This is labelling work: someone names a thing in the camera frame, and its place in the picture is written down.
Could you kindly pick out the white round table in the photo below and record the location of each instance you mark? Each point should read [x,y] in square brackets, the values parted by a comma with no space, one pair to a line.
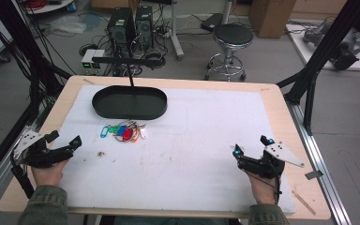
[51,7]

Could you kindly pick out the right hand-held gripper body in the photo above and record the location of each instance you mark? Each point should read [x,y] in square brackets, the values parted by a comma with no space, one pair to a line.
[264,165]

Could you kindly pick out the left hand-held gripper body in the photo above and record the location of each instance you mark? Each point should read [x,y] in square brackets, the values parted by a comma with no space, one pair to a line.
[31,154]

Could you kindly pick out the black metal frame strut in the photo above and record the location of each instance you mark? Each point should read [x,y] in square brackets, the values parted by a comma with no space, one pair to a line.
[322,53]

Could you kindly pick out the person's left hand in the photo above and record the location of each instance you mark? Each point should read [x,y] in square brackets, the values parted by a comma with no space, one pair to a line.
[48,175]

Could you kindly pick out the white bench power supply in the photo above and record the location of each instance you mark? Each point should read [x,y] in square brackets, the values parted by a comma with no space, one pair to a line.
[92,61]

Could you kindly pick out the grey tape piece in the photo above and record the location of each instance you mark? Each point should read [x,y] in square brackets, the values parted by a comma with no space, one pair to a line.
[313,174]

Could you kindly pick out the clear plastic bag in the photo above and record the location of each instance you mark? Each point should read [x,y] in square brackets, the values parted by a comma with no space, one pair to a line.
[68,25]

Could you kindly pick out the white board with grey device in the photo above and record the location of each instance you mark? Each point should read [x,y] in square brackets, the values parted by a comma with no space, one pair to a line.
[331,53]

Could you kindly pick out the black flat case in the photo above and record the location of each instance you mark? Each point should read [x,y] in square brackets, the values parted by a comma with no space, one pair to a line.
[212,22]

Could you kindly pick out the white felt mat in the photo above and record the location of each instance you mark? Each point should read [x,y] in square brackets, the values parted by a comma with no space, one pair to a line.
[184,162]

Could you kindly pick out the black computer tower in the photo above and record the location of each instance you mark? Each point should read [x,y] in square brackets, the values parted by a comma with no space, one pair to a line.
[120,28]
[144,26]

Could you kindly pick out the black round stool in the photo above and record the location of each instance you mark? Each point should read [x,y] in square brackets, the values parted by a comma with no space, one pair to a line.
[232,36]

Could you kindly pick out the person's right hand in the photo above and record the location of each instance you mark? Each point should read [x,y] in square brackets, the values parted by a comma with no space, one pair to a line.
[262,189]

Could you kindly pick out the grey metal stand leg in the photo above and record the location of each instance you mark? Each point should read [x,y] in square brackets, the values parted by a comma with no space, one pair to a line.
[176,34]

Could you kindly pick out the aluminium rail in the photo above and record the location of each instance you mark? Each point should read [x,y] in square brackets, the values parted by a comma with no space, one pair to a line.
[322,162]
[0,175]

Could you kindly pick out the black key stand with tray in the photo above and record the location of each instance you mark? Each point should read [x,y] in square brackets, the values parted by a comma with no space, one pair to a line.
[129,103]

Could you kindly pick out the brown cardboard box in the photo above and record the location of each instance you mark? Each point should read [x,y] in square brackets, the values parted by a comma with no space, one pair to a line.
[270,17]

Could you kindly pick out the thin wooden stick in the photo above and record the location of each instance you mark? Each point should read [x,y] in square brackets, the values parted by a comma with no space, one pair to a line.
[303,203]

